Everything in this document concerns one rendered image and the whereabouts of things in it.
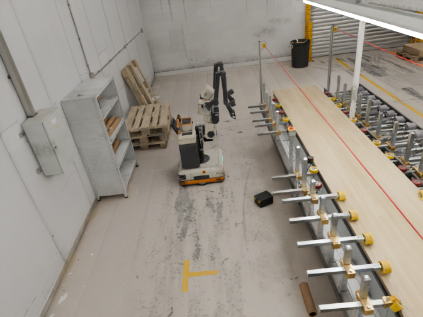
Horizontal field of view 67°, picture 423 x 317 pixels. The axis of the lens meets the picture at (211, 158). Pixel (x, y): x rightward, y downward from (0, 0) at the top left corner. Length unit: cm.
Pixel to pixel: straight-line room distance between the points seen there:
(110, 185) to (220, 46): 666
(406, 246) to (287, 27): 862
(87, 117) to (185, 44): 644
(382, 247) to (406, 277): 26
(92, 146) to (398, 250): 358
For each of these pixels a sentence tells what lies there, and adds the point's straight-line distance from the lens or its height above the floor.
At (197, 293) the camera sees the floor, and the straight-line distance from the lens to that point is 340.
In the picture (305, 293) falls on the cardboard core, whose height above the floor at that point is 8.
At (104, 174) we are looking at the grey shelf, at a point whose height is 44.
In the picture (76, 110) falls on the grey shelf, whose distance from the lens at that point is 433.
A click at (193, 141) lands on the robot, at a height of 73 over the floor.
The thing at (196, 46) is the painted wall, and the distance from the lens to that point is 1030.
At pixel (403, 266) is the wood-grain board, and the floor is 90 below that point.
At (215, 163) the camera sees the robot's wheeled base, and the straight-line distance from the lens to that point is 464.
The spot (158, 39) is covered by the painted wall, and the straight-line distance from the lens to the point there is 1035.
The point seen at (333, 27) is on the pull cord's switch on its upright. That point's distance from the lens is 537.
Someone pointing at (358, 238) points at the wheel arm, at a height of 96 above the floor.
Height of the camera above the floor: 270
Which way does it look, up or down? 30 degrees down
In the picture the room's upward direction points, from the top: 8 degrees counter-clockwise
